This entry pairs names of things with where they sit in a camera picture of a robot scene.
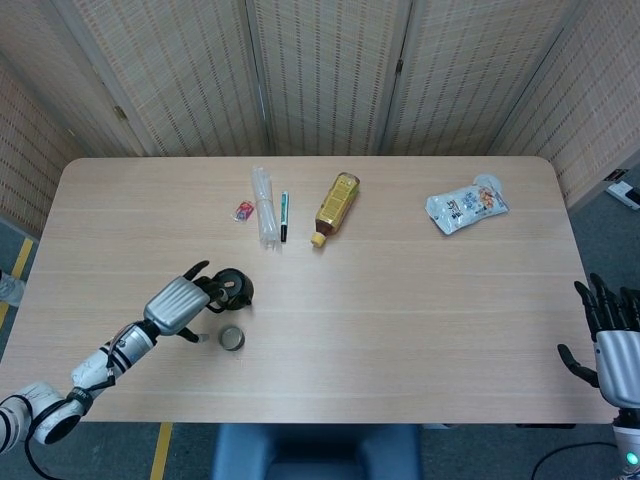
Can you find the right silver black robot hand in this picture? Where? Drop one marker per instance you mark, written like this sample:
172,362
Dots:
620,365

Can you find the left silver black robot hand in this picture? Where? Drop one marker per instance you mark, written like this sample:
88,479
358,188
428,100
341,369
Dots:
175,305

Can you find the black teapot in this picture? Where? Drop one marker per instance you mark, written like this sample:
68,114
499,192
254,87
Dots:
239,291

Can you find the blue robot base seat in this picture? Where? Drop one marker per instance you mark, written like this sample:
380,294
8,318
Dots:
315,450

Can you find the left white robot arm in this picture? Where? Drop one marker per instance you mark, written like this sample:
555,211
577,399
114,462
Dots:
95,367

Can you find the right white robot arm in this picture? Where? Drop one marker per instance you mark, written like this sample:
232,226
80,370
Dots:
629,440

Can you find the small grey cup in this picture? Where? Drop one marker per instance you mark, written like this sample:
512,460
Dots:
231,340

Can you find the red candy wrapper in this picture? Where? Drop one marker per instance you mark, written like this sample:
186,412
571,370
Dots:
244,210

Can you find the clear plastic straw bundle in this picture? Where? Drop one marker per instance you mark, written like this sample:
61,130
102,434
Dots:
265,210

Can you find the green black marker pen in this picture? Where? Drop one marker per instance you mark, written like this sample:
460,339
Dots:
284,215

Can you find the yellow floor tape strip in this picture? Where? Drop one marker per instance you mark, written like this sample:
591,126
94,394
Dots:
161,450
24,255

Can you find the black power adapter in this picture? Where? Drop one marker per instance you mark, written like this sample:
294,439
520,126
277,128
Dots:
635,197

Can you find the white power strip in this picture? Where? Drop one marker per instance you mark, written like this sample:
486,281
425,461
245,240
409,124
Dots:
620,190

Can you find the yellow tea bottle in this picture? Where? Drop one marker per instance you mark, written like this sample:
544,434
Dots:
336,202

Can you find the woven folding screen panel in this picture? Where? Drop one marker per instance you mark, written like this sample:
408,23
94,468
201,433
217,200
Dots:
190,75
330,75
465,75
60,75
25,150
600,100

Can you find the white snack pouch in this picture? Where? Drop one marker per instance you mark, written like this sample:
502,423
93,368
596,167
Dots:
465,205

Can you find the black screen foot bracket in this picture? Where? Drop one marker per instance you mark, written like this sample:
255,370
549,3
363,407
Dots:
616,175

